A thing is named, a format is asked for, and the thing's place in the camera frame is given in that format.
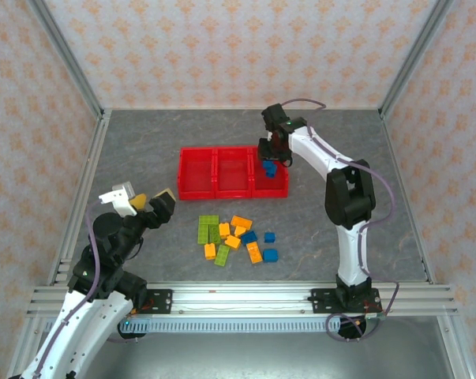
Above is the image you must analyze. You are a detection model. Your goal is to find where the large orange lego brick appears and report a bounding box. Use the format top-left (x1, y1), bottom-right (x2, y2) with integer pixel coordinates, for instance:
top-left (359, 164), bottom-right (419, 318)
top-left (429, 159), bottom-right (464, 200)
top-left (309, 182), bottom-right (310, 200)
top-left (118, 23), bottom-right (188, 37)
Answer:
top-left (230, 215), bottom-right (253, 237)

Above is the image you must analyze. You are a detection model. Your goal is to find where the grey metal lower shelf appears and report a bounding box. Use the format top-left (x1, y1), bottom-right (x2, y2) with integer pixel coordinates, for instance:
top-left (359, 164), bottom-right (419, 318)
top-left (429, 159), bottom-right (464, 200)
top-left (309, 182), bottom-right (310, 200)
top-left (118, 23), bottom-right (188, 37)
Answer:
top-left (63, 331), bottom-right (471, 379)

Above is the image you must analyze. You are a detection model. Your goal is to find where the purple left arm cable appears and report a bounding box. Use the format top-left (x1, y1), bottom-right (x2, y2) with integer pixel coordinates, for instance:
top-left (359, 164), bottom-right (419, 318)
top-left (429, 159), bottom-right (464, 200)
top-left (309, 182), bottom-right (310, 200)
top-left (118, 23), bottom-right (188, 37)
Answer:
top-left (34, 197), bottom-right (122, 374)

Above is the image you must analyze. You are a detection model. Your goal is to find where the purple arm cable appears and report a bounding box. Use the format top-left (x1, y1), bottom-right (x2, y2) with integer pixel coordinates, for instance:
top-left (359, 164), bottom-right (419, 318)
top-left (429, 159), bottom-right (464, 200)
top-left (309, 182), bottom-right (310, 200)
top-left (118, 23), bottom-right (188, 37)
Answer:
top-left (280, 97), bottom-right (400, 343)
top-left (34, 197), bottom-right (122, 374)

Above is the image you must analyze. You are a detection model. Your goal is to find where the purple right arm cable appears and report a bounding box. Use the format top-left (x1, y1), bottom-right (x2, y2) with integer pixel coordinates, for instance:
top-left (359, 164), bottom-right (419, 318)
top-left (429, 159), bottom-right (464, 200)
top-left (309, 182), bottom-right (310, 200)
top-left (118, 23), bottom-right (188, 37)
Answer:
top-left (280, 97), bottom-right (400, 343)

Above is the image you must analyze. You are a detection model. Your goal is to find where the aluminium side rail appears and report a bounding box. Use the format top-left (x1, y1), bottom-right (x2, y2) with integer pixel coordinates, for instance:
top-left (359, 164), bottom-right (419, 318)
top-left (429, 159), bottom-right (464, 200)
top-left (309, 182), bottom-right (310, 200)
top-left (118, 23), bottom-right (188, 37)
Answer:
top-left (379, 111), bottom-right (437, 283)
top-left (47, 110), bottom-right (112, 285)

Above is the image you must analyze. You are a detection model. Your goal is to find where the black round cable port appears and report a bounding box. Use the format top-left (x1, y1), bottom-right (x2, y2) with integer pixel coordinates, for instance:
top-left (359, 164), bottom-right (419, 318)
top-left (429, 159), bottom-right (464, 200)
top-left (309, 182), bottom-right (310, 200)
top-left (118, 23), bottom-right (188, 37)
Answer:
top-left (117, 331), bottom-right (148, 344)
top-left (337, 315), bottom-right (369, 343)

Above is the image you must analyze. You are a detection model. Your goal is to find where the aluminium front rail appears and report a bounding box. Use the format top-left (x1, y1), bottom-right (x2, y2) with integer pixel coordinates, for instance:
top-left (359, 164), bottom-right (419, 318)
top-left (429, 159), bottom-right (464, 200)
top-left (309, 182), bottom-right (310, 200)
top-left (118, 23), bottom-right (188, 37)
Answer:
top-left (27, 280), bottom-right (459, 317)

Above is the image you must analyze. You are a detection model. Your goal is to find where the aluminium lower frame post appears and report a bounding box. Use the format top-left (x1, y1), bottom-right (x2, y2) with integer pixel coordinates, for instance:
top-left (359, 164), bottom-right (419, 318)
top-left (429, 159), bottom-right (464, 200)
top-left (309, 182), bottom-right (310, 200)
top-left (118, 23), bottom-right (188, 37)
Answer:
top-left (6, 317), bottom-right (45, 379)
top-left (437, 315), bottom-right (474, 379)

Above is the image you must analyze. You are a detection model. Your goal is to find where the aluminium frame post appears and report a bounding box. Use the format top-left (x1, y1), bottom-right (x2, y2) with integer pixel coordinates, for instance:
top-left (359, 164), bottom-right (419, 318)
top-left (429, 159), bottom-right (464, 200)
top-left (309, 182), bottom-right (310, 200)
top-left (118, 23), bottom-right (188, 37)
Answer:
top-left (378, 0), bottom-right (456, 119)
top-left (26, 0), bottom-right (107, 119)
top-left (6, 317), bottom-right (45, 379)
top-left (437, 315), bottom-right (474, 379)

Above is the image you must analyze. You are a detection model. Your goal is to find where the grey slotted cable duct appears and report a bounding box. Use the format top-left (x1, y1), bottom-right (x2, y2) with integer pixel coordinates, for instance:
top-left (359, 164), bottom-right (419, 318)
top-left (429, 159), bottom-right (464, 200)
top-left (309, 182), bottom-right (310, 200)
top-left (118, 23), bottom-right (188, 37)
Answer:
top-left (114, 317), bottom-right (380, 335)

